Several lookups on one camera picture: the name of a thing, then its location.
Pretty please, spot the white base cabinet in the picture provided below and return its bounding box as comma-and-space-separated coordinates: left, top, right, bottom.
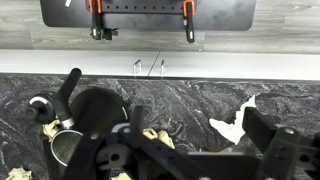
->
0, 49, 320, 82

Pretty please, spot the white paper litter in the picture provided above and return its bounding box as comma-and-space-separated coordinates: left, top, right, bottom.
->
208, 94, 258, 146

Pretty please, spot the steel cabinet handle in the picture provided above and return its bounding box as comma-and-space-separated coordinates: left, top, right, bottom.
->
159, 59, 166, 76
132, 58, 143, 76

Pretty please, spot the black electric kettle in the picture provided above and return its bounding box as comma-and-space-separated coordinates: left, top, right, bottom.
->
49, 67, 132, 168

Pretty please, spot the orange black bar clamp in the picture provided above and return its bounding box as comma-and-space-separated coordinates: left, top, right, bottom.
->
88, 0, 119, 42
181, 0, 198, 44

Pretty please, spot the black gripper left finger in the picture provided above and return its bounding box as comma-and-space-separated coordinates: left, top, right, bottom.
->
61, 105, 214, 180

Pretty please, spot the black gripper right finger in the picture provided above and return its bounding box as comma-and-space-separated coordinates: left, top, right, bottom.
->
242, 106, 320, 180

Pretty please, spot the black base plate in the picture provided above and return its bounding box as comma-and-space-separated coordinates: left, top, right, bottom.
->
39, 0, 258, 33

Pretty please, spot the crumpled brown paper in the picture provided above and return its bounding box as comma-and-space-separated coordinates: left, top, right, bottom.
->
5, 166, 34, 180
142, 128, 176, 150
41, 119, 63, 143
111, 171, 133, 180

